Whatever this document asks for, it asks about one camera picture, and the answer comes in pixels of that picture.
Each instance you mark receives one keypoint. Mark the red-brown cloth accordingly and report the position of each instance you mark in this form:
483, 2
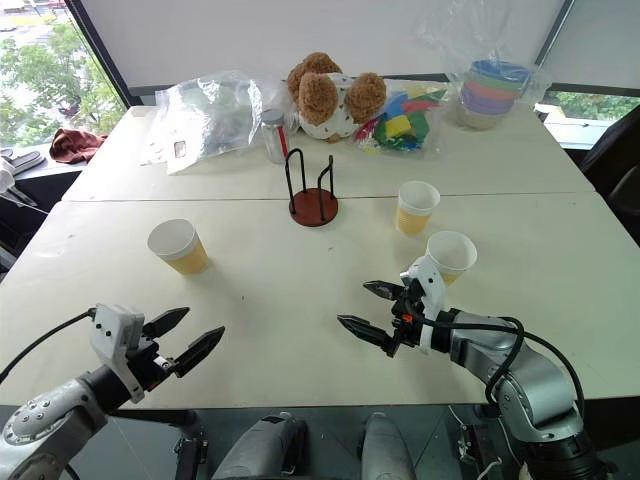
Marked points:
75, 145

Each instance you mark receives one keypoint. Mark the dark chair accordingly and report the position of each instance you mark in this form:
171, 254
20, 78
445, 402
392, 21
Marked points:
615, 150

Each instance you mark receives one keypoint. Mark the yellow white paper cup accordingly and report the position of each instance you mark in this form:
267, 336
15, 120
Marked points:
415, 212
452, 252
182, 252

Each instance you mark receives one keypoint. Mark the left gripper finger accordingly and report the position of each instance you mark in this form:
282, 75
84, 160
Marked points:
200, 350
167, 321

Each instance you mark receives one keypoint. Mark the clear plastic bag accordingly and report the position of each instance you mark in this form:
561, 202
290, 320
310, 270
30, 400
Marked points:
210, 120

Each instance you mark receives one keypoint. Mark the brown teddy bear plush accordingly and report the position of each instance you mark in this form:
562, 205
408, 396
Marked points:
325, 102

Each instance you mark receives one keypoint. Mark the glass jar silver lid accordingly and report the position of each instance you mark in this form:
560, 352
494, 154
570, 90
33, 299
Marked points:
274, 140

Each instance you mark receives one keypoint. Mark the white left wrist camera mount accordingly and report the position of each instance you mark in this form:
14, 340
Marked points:
112, 330

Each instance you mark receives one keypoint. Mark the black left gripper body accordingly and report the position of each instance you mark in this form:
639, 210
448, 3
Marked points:
147, 365

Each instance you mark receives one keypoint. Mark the black table frame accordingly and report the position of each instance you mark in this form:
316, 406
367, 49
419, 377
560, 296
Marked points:
187, 440

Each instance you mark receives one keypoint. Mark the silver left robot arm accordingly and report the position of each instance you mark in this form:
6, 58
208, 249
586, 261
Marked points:
47, 420

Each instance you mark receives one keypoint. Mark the grey rounded robot leg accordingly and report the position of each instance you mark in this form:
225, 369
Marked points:
260, 450
385, 447

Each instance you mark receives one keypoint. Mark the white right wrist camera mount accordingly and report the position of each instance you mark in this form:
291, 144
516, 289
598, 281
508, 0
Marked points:
432, 290

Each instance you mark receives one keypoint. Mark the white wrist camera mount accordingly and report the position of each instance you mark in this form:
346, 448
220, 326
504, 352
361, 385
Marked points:
432, 290
112, 330

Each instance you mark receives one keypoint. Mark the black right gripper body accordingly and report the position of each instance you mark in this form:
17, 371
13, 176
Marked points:
406, 325

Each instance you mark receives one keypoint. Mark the clear bag around bowls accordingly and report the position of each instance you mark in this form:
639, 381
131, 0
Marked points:
450, 30

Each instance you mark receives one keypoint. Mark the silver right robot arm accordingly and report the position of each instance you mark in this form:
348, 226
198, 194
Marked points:
530, 385

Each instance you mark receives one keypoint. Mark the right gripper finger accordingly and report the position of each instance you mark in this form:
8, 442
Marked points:
367, 332
385, 291

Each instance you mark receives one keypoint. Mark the bag of coloured blocks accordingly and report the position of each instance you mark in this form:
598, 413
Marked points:
400, 125

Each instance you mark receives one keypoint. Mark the stack of coloured bowls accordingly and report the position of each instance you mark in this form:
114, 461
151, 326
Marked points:
487, 97

